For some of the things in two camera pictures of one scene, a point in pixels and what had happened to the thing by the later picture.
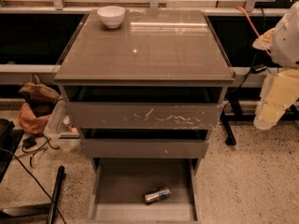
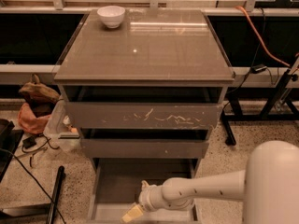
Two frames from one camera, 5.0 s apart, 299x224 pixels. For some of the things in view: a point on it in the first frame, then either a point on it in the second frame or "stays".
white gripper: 287,43 → 149,197
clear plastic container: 61,133 stays
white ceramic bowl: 112,16 stays
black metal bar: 60,178 stays
